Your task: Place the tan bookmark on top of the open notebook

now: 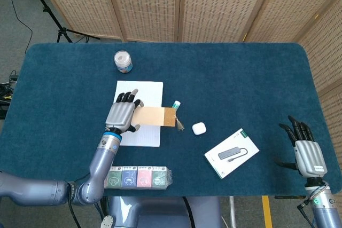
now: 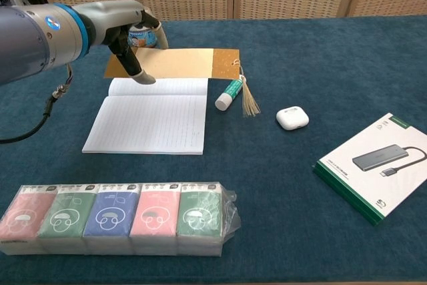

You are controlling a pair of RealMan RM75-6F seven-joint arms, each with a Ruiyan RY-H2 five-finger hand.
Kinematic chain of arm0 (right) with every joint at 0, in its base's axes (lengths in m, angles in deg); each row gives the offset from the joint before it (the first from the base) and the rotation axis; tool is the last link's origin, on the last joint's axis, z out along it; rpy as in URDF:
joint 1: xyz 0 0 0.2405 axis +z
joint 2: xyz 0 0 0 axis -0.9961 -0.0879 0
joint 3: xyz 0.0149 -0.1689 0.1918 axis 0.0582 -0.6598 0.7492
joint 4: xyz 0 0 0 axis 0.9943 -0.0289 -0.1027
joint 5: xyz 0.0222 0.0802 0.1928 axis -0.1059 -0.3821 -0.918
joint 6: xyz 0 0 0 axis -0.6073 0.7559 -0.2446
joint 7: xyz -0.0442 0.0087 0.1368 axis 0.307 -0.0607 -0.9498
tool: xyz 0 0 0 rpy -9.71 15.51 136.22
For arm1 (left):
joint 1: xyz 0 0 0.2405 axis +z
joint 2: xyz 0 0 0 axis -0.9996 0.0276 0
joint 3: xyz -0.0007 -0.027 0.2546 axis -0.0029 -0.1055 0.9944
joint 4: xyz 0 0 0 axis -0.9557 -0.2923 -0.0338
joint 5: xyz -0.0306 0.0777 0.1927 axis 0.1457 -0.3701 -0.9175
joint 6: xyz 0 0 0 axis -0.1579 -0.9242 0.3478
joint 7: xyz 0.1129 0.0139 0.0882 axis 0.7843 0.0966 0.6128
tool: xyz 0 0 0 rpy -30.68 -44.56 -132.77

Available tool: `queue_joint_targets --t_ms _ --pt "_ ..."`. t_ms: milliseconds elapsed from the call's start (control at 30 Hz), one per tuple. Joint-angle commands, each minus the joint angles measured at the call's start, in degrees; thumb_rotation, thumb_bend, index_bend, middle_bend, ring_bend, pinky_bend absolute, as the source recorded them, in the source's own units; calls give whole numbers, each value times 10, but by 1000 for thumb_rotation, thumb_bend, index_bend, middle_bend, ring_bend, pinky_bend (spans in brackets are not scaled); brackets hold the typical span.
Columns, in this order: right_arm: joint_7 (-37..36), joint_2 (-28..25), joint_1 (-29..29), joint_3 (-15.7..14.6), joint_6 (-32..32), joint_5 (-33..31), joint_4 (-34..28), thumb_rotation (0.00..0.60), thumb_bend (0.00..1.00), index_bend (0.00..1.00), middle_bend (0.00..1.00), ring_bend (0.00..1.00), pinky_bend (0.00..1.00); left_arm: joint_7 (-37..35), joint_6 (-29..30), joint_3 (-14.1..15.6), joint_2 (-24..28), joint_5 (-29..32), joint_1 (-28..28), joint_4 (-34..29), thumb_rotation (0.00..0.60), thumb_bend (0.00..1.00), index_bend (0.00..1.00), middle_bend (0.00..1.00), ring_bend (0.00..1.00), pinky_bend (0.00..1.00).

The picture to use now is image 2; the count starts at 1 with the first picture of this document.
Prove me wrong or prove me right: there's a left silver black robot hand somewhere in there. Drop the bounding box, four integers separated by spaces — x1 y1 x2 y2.
75 0 169 85

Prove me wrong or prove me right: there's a tan bookmark with tassel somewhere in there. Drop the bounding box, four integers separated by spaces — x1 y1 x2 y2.
103 47 262 119

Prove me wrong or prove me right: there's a clear jar with white lid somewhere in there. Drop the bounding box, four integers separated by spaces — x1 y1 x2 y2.
128 23 158 49

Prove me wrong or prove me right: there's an open lined white notebook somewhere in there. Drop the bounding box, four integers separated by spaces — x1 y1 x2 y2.
81 77 209 156

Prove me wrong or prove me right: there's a green and white glue stick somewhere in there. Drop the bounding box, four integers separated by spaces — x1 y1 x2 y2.
215 77 244 111

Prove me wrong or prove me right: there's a dark teal table mat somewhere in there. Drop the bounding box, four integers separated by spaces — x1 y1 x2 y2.
0 14 427 283

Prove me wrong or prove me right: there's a wrapped colourful tissue pack bundle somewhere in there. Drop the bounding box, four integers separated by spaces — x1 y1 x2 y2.
0 182 242 258

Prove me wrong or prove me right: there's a white earbuds case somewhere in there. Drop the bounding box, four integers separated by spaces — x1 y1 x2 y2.
276 105 310 131

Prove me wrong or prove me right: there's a white USB hub box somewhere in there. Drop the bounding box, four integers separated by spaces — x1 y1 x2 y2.
312 112 427 227

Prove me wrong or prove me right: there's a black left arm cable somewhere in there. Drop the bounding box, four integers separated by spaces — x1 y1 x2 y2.
0 63 73 145

